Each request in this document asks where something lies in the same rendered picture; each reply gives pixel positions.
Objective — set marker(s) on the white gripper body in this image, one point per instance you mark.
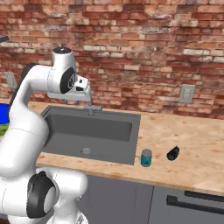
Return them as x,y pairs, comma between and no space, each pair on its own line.
70,95

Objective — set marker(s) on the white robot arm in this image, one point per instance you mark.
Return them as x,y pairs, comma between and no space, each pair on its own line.
23,140

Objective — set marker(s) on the grey sink faucet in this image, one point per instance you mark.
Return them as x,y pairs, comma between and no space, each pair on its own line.
92,108

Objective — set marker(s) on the grey kitchen sink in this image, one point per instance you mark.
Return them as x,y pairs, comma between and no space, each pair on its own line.
90,137

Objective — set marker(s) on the blue tray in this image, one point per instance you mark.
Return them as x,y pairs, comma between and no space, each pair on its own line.
3,113

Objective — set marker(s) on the teal can with grey lid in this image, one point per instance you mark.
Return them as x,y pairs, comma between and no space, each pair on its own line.
146,159

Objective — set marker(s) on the grey cupboard door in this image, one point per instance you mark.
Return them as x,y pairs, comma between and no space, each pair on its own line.
116,201

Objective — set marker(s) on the dark green oval vegetable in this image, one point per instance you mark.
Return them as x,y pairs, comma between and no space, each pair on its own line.
173,153

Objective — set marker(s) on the grey drawer front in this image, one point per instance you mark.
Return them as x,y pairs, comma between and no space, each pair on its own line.
163,213

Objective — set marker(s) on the grey wall socket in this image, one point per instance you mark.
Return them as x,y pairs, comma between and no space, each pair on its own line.
11,80
187,93

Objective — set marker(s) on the grey wall fitting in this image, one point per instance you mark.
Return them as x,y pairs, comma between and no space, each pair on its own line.
3,38

